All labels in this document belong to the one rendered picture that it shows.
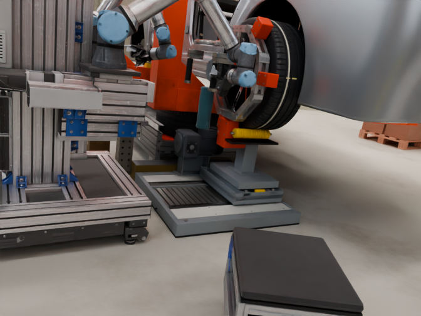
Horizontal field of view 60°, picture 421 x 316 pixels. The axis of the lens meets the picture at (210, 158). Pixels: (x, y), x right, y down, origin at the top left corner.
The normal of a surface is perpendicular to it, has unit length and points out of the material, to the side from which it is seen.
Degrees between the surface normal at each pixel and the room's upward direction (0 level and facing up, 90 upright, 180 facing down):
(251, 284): 0
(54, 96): 90
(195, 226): 90
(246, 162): 90
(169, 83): 90
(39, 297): 0
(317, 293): 0
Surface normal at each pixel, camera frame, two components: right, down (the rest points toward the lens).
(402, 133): -0.80, 0.05
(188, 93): 0.44, 0.30
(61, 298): 0.14, -0.95
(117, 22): 0.17, 0.37
